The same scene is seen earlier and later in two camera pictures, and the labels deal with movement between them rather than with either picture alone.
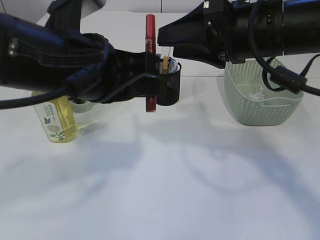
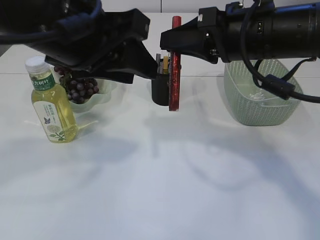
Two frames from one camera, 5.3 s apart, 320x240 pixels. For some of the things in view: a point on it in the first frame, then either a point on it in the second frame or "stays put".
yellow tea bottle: [57, 118] stays put
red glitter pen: [151, 101] → [174, 72]
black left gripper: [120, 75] → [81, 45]
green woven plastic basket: [251, 102] stays put
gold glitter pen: [165, 65] stays put
